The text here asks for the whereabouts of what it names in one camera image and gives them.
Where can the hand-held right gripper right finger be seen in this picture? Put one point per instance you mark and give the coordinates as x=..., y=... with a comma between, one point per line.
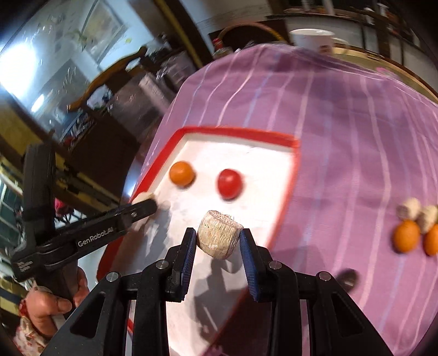
x=247, y=267

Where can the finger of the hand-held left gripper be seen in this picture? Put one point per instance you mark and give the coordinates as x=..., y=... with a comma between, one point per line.
x=137, y=211

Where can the beige cut root piece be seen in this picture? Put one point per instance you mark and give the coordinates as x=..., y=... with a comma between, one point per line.
x=219, y=239
x=409, y=208
x=143, y=197

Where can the red cherry tomato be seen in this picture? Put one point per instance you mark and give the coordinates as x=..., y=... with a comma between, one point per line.
x=230, y=183

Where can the white cartoon print cup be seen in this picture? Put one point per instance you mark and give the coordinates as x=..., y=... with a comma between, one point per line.
x=313, y=39

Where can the glass display cabinet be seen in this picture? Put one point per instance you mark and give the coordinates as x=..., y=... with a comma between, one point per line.
x=44, y=68

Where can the purple striped cloth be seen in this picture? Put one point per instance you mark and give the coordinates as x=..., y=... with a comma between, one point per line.
x=342, y=137

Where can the curved wooden chair backrest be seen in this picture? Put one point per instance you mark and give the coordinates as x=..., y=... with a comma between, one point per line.
x=253, y=25

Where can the person's left hand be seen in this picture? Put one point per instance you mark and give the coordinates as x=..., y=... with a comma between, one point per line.
x=51, y=306

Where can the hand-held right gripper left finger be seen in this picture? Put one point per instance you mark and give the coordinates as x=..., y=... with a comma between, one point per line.
x=188, y=260

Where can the red rimmed white tray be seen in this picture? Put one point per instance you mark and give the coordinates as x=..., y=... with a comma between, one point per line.
x=256, y=164

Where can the small orange fruit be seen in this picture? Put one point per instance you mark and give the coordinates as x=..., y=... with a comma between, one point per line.
x=432, y=240
x=406, y=236
x=181, y=173

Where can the dark wooden armchair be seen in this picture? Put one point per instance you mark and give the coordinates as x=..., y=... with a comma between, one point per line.
x=106, y=77

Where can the round gold rimmed table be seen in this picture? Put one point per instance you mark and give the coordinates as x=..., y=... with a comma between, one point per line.
x=393, y=66

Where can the framed picture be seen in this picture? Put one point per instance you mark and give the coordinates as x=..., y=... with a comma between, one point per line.
x=102, y=29

